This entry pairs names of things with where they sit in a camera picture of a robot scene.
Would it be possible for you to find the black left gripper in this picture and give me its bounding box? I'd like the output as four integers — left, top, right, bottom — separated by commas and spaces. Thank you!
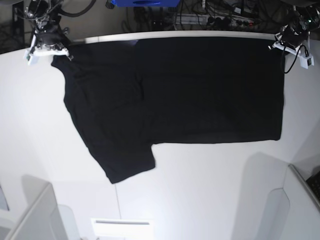
279, 24, 309, 48

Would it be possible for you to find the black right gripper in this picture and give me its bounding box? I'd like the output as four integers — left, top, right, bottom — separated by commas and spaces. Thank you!
33, 25, 67, 48

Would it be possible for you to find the black T-shirt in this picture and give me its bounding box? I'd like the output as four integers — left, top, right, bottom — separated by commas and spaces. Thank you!
51, 37, 284, 184

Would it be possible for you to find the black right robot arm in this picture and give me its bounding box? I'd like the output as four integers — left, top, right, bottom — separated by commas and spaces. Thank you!
23, 0, 68, 51

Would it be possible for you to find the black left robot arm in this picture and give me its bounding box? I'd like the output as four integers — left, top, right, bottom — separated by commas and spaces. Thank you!
279, 5, 320, 48

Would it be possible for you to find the blue box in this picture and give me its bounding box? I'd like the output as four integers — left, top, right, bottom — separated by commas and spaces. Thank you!
111, 0, 180, 8

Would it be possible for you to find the black keyboard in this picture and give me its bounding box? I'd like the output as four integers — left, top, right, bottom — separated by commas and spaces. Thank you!
306, 172, 320, 200

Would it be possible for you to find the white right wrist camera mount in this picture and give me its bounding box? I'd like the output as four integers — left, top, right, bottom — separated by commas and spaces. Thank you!
23, 34, 74, 66

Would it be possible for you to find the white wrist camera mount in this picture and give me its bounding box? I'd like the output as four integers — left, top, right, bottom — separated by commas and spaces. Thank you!
23, 34, 74, 66
268, 33, 315, 69

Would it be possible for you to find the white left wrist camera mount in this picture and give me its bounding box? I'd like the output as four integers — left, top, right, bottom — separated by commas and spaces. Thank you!
268, 33, 315, 69

